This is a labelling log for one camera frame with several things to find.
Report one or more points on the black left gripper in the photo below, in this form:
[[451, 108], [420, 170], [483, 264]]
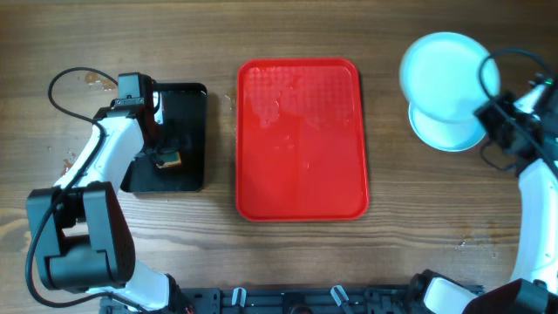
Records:
[[173, 139]]

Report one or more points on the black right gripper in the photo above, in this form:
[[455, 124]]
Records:
[[487, 114]]

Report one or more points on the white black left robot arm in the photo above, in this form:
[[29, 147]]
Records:
[[81, 247]]

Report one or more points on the light blue plate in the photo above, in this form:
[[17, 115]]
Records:
[[439, 75], [445, 136]]

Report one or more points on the black water tray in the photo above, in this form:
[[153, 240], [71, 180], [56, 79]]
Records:
[[185, 112]]

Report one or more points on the red plastic tray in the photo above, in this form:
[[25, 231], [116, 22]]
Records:
[[300, 151]]

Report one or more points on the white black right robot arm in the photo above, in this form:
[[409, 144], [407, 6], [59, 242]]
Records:
[[525, 128]]

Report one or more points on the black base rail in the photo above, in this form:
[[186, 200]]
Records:
[[364, 300]]

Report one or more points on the light blue plate front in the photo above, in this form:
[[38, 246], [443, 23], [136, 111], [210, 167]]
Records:
[[445, 136]]

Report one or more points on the orange green sponge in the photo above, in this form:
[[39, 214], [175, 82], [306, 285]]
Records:
[[168, 160]]

